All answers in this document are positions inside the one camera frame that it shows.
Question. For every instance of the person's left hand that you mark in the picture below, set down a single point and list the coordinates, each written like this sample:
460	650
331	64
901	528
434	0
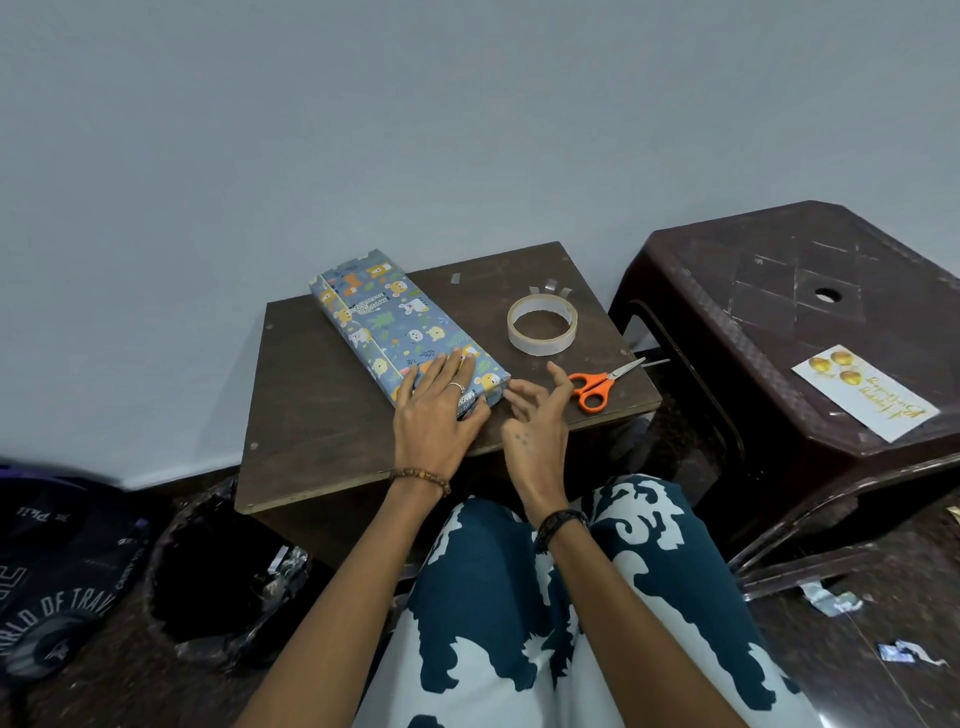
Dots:
431	427

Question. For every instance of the person's right hand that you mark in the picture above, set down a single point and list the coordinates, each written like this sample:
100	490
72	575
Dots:
536	457

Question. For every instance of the person's right little finger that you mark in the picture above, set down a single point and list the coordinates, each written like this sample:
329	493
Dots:
562	384

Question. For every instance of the person's left middle finger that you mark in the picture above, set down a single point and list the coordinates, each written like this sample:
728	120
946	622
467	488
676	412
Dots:
448	366

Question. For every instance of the person's left little finger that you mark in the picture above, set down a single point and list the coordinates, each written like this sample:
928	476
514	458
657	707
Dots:
405	386

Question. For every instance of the person's left thumb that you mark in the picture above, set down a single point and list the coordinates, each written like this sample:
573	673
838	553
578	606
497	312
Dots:
478	420

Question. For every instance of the blue patterned gift box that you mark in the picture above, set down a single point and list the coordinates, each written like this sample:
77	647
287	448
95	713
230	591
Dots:
390	322

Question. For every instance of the person's left forearm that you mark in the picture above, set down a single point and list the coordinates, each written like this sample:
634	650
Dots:
352	600

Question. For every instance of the person's right forearm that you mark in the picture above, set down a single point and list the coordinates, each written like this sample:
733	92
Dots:
622	622

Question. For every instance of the clear adhesive tape roll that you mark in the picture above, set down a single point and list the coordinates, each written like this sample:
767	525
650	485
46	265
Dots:
517	337

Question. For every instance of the small brown wooden table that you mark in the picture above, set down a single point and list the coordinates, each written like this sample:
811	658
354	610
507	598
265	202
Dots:
315	420

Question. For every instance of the clear tape strips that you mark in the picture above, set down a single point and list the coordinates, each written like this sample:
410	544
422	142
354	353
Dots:
553	285

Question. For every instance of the teal and white patterned trousers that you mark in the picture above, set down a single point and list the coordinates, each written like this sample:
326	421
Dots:
487	600

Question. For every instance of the dark brown plastic stool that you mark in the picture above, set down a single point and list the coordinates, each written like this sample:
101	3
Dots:
750	322

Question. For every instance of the silver wrapping paper scrap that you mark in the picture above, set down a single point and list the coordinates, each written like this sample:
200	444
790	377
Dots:
289	570
829	598
904	652

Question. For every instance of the black trash bag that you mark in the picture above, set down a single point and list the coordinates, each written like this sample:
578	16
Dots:
210	600

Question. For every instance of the white card with gold balloons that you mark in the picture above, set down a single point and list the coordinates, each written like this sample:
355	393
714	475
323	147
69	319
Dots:
877	405

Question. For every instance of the dark printed backpack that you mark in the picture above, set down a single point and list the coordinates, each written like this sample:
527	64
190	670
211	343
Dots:
60	570

